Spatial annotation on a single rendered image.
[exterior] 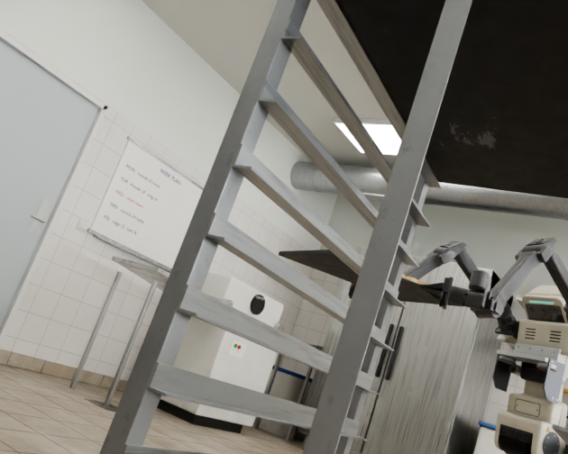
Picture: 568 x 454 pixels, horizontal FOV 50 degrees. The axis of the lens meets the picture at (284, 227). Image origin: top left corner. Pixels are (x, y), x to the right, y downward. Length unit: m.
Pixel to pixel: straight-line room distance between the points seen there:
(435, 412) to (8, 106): 4.09
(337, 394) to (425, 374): 4.99
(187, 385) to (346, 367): 0.23
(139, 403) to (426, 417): 4.89
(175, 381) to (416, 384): 4.92
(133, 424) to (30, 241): 4.14
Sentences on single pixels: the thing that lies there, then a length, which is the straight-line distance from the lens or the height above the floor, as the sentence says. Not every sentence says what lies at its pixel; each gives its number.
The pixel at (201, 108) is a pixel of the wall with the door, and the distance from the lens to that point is 5.74.
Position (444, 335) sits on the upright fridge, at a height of 1.37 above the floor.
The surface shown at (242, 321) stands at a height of 0.61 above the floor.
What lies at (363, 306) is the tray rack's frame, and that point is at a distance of 0.59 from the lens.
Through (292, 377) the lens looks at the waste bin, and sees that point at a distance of 6.58.
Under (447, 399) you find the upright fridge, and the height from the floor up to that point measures 0.85.
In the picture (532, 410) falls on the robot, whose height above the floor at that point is 0.77.
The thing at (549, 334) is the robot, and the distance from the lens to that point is 2.83.
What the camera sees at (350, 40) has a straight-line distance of 0.92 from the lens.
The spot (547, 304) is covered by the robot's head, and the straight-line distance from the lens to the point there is 2.82.
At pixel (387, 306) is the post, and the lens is 1.24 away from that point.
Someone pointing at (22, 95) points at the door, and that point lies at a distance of 4.71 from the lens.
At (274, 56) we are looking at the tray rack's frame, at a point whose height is 0.92.
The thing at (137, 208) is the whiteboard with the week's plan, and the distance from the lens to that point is 5.27.
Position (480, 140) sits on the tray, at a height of 1.04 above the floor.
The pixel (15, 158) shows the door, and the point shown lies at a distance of 4.68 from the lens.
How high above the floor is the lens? 0.55
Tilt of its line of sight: 13 degrees up
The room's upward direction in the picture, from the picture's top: 19 degrees clockwise
